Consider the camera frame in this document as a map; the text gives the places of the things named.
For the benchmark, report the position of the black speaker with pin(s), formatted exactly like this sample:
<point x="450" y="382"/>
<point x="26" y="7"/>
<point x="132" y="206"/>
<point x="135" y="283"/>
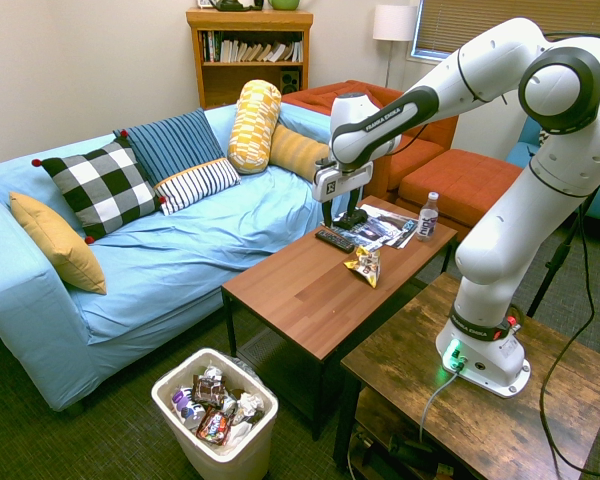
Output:
<point x="290" y="81"/>

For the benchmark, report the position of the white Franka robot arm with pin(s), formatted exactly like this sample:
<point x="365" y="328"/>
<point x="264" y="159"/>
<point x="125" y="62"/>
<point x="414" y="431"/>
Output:
<point x="505" y="225"/>

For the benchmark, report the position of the black power box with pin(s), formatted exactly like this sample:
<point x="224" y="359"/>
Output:
<point x="412" y="450"/>

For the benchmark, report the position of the brown candy wrapper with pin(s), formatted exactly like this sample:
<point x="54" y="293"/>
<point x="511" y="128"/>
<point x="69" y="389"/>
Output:
<point x="209" y="390"/>

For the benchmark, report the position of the plain mustard pillow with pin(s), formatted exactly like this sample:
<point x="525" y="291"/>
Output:
<point x="60" y="245"/>

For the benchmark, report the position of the white navy striped pillow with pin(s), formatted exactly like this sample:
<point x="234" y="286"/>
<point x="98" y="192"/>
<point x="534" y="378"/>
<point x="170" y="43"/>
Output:
<point x="197" y="182"/>

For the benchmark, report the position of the green bowl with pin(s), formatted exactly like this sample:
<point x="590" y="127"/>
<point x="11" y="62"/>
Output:
<point x="284" y="4"/>

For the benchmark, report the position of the empty bottle with purple label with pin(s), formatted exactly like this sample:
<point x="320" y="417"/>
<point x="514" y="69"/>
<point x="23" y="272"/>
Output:
<point x="187" y="407"/>

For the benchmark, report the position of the black white checkered pillow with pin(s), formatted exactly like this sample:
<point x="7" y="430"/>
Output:
<point x="102" y="187"/>

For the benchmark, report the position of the window blinds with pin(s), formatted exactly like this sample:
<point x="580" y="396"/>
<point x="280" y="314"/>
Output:
<point x="480" y="20"/>

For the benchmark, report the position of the crumpled white paper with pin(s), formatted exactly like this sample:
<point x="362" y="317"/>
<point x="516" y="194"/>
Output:
<point x="250" y="402"/>

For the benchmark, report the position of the white floor lamp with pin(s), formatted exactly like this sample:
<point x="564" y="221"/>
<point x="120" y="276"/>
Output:
<point x="394" y="25"/>

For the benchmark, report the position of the light blue sofa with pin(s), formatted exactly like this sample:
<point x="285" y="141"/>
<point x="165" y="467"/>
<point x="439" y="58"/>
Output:
<point x="180" y="260"/>

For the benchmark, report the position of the blue striped pillow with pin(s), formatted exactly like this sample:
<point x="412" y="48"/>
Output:
<point x="175" y="142"/>

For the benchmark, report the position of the orange ottoman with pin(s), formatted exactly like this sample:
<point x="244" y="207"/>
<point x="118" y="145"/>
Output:
<point x="455" y="185"/>

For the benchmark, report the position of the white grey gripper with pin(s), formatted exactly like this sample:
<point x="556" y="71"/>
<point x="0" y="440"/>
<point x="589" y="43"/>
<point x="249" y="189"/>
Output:
<point x="342" y="180"/>

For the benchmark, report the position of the mustard striped pillow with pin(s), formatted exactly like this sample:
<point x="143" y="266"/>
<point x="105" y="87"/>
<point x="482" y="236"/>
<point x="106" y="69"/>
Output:
<point x="297" y="152"/>

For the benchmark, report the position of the red candy wrapper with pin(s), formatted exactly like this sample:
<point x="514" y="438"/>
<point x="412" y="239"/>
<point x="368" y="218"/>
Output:
<point x="215" y="426"/>

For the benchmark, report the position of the dark glossy magazine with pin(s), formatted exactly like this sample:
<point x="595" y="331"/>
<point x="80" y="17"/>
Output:
<point x="375" y="227"/>

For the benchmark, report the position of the yellow white chip bag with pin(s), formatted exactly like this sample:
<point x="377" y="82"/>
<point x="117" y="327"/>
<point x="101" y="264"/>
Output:
<point x="367" y="265"/>

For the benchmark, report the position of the yellow patterned bolster pillow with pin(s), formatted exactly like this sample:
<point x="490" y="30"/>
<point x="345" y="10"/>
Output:
<point x="254" y="127"/>

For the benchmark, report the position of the white plastic trash bin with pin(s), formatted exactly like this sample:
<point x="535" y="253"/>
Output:
<point x="240" y="450"/>

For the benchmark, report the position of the rustic dark wooden table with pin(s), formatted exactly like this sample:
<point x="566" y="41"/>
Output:
<point x="480" y="425"/>

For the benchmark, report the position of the black tripod stand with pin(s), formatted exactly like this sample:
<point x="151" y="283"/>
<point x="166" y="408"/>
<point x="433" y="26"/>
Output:
<point x="560" y="255"/>

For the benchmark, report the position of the wooden bookcase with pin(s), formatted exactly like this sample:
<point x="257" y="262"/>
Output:
<point x="215" y="80"/>

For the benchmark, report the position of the orange armchair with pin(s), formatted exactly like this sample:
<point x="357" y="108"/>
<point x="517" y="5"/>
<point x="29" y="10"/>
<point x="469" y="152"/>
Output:
<point x="415" y="150"/>

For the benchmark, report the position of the black game controller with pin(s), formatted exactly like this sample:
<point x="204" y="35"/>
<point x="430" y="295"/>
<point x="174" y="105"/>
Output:
<point x="351" y="219"/>

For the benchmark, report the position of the drink bottle with purple label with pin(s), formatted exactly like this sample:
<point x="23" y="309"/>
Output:
<point x="427" y="220"/>

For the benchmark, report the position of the wooden coffee table black frame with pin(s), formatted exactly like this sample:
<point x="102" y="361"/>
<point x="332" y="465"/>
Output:
<point x="310" y="300"/>

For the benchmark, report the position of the clear plastic bin liner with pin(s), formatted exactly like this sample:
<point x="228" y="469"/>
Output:
<point x="245" y="367"/>

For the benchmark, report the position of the row of books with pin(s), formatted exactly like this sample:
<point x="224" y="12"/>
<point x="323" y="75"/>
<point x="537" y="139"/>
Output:
<point x="252" y="50"/>

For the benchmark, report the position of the white glossy magazine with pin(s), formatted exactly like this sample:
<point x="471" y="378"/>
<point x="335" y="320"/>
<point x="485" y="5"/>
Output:
<point x="404" y="235"/>

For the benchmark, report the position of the black tv remote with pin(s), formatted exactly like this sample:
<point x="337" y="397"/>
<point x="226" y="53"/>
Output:
<point x="334" y="240"/>

